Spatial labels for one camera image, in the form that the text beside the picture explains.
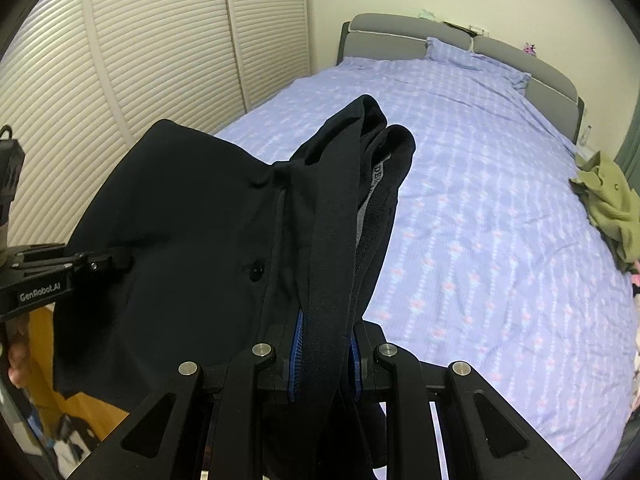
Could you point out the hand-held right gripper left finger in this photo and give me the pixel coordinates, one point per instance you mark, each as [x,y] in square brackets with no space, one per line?
[296,360]

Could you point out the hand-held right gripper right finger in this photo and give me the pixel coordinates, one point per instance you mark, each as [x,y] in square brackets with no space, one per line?
[356,365]

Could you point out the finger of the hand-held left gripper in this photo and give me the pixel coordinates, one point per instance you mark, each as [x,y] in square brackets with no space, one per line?
[107,262]

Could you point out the black pants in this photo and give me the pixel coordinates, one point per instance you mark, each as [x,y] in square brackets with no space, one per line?
[200,210]

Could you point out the person's left hand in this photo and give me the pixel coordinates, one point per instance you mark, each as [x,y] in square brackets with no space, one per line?
[19,360]

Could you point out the purple floral bed sheet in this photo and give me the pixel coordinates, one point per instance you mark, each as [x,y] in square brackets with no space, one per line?
[475,235]

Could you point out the white louvered wardrobe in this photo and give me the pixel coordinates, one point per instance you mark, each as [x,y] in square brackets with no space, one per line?
[150,35]

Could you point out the pink garment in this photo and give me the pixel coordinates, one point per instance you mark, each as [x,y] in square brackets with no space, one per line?
[636,275]

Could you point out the olive green garment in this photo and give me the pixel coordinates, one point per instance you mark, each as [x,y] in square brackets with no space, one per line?
[610,200]

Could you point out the grey padded headboard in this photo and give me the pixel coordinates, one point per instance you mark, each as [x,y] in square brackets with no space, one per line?
[385,45]

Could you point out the clear bottle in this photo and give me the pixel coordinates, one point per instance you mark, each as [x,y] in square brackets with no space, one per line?
[586,136]

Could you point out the purple floral pillow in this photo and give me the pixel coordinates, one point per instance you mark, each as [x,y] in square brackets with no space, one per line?
[475,60]

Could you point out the green curtain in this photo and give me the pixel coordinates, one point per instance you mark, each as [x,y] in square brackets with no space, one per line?
[631,155]

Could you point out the dark flat object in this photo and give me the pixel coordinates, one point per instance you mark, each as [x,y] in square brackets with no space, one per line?
[457,26]

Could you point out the small pink toy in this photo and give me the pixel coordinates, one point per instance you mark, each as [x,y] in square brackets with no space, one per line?
[529,49]

